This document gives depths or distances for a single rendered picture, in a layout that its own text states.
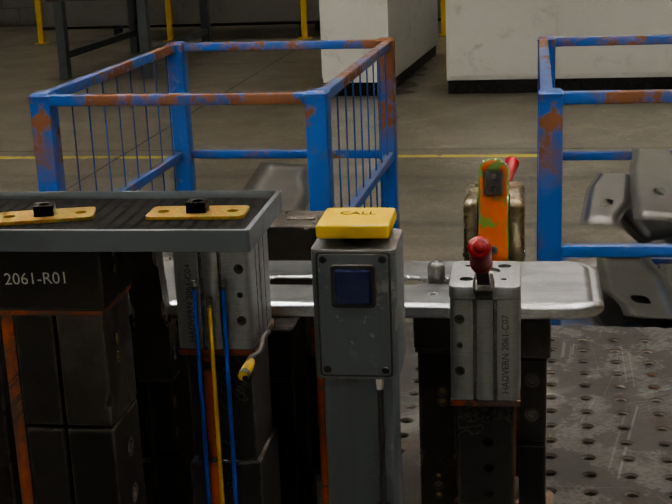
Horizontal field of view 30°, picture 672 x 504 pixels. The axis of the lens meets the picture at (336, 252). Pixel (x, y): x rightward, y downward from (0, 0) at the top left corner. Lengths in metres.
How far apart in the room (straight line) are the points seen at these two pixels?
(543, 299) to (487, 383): 0.16
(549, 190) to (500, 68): 6.11
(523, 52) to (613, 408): 7.42
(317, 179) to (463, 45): 6.03
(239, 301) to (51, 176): 2.25
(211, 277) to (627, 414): 0.80
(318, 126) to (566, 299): 1.91
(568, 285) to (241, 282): 0.38
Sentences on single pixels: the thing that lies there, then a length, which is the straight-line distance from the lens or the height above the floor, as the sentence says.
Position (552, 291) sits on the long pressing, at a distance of 1.36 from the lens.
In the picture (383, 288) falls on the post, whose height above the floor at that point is 1.11.
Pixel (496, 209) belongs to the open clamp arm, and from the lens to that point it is 1.50.
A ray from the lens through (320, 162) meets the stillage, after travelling 3.19.
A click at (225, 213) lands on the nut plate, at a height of 1.16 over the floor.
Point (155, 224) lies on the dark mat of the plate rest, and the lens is 1.05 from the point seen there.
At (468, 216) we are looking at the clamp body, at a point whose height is 1.04.
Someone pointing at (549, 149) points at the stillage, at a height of 0.81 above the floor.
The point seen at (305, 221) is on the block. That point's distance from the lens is 1.56.
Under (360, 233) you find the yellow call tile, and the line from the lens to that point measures 1.01.
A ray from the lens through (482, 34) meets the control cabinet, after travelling 9.16.
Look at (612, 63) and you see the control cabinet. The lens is 9.19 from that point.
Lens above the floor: 1.41
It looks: 16 degrees down
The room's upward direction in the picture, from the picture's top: 2 degrees counter-clockwise
